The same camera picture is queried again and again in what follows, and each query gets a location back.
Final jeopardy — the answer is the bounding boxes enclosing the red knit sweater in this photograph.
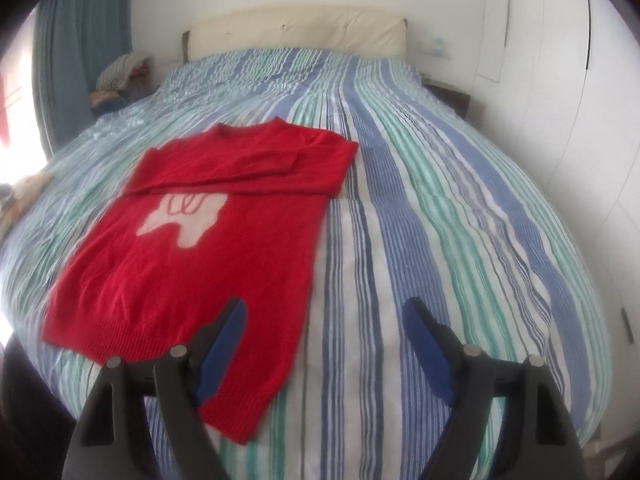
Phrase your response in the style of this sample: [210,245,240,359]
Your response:
[42,118,358,444]

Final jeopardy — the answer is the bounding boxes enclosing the pile of clothes by bed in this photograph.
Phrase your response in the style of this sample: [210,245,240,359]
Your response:
[90,52,152,118]

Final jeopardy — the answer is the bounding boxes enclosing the blue green striped bedspread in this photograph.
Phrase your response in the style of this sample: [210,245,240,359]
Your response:
[1,49,613,479]

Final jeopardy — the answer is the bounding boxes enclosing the items on window sill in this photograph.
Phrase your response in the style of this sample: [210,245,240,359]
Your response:
[1,172,53,240]

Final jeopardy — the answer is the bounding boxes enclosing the dark wooden nightstand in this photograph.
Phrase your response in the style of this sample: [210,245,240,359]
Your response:
[420,74,485,126]

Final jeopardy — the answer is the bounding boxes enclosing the white built-in wardrobe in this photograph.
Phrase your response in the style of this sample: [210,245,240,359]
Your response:
[474,0,640,361]

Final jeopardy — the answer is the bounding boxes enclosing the blue window curtain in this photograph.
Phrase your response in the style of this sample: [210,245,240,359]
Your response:
[32,0,132,158]

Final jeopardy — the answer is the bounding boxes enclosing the cream padded headboard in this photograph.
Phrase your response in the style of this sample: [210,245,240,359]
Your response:
[182,4,407,63]

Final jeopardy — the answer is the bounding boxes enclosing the white wall socket panel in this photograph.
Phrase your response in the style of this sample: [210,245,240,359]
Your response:
[418,37,450,58]

